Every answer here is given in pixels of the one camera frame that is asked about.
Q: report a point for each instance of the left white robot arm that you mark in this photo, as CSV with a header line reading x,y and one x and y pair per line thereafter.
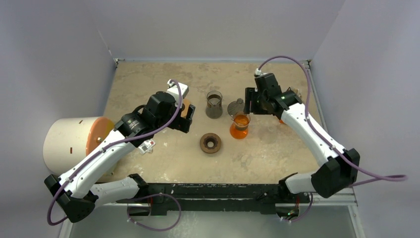
x,y
77,191

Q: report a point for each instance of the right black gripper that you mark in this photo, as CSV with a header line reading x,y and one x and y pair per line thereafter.
x,y
255,103

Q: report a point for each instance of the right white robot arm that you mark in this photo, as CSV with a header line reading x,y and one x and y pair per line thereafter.
x,y
335,161

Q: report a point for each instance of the smoked glass dripper cone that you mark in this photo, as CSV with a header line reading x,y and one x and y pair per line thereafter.
x,y
236,107

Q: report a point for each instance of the orange glass carafe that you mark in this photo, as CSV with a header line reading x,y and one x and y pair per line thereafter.
x,y
240,126

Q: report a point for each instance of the white cylinder with orange lid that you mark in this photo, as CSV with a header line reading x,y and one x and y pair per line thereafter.
x,y
70,140

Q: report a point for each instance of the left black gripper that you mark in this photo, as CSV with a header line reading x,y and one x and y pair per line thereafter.
x,y
181,123

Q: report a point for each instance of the coffee filter package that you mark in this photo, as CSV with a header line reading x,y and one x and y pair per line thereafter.
x,y
296,91

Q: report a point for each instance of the smoked glass carafe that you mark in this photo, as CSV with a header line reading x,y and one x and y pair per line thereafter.
x,y
214,108

